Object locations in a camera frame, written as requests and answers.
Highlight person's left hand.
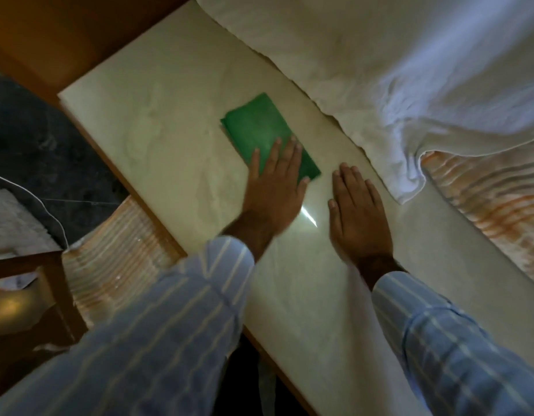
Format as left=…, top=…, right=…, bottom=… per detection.
left=241, top=135, right=311, bottom=235

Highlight person's right hand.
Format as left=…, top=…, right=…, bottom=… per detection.
left=327, top=162, right=394, bottom=267

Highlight green cloth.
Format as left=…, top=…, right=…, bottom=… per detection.
left=220, top=92, right=322, bottom=183

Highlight person's right forearm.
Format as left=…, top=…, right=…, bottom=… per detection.
left=356, top=253, right=534, bottom=416

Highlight person's left forearm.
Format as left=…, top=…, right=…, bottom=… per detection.
left=0, top=214, right=277, bottom=416

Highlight white towel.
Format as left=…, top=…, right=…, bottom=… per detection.
left=192, top=0, right=534, bottom=205

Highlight orange striped cloth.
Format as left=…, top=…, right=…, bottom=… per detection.
left=419, top=149, right=534, bottom=295
left=61, top=196, right=187, bottom=329

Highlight wooden cabinet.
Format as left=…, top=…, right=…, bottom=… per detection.
left=0, top=0, right=194, bottom=109

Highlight wooden chair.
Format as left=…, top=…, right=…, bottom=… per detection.
left=0, top=250, right=89, bottom=401

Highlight white cable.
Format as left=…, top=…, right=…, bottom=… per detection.
left=0, top=171, right=120, bottom=249

